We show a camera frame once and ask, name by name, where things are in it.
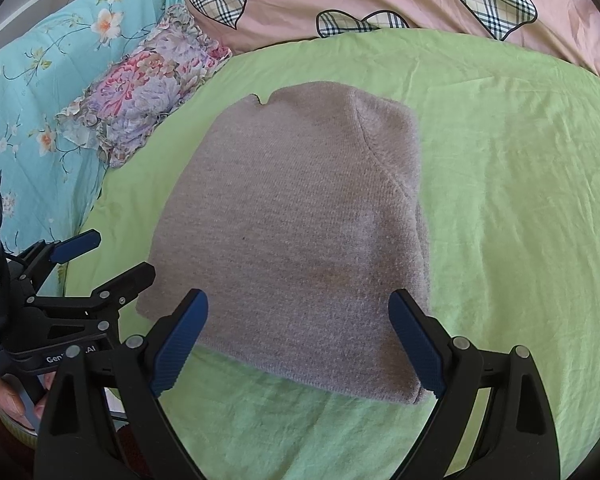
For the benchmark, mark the floral ruffled pillow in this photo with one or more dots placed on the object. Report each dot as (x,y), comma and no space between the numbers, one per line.
(140,80)

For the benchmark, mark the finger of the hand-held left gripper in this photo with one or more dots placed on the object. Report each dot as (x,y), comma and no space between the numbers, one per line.
(75,247)
(125,285)

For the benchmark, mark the person's left hand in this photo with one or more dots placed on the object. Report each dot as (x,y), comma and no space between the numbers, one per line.
(22,402)

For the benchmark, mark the teal floral blanket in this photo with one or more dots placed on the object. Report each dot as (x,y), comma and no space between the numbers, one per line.
(40,75)

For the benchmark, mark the green bed sheet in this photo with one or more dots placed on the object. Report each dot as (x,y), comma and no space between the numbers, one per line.
(504,185)

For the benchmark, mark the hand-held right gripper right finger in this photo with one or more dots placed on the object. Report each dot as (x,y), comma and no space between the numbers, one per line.
(417,345)

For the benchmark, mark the grey knit sweater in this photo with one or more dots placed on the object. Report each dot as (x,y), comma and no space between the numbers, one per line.
(290,220)

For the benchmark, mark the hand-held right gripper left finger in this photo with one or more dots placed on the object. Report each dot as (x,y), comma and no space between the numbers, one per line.
(180,350)

